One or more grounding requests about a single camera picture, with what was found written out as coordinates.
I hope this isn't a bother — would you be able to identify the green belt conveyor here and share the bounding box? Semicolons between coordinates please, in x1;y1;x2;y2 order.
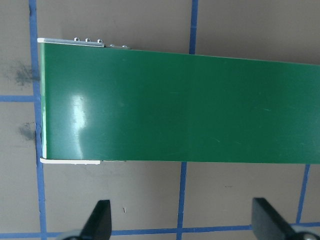
36;36;320;166

